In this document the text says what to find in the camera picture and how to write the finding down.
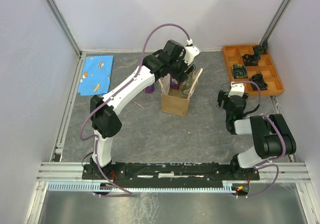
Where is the purple soda can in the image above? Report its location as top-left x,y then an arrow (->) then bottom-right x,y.
144,84 -> 155,94
170,76 -> 181,90

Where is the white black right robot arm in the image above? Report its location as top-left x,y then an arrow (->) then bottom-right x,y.
217,90 -> 297,179

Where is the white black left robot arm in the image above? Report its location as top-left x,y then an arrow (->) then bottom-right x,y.
90,40 -> 201,179

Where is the blue green rolled sock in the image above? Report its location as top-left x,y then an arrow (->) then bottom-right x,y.
231,64 -> 248,79

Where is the orange wooden compartment tray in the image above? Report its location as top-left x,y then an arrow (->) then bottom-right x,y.
222,45 -> 285,96

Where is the black rolled sock upper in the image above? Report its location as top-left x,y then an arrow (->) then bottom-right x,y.
242,46 -> 268,66

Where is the dark rolled sock top corner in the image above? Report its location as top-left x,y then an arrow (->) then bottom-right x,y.
261,40 -> 268,51

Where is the blue cartoon print cloth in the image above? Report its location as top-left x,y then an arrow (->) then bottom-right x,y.
77,55 -> 114,96

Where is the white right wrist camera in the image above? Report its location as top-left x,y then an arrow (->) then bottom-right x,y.
228,82 -> 245,97

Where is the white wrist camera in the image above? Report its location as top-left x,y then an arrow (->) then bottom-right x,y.
228,82 -> 245,97
184,39 -> 201,66

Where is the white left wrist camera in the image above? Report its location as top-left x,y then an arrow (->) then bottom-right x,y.
184,39 -> 201,66

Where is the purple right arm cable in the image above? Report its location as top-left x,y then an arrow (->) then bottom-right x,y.
231,80 -> 287,198

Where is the blue slotted cable duct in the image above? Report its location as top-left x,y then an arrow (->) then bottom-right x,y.
46,181 -> 237,192

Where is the aluminium frame rail front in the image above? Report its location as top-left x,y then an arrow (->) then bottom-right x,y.
38,162 -> 311,183

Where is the aluminium frame rail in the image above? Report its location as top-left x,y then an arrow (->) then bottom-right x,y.
45,0 -> 84,162
38,162 -> 311,183

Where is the aluminium frame post right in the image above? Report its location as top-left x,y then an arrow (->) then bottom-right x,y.
259,0 -> 292,44

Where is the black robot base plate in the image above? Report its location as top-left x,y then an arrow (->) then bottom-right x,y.
81,161 -> 261,188

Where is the aluminium frame rail left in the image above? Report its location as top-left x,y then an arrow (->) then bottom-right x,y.
45,0 -> 84,162

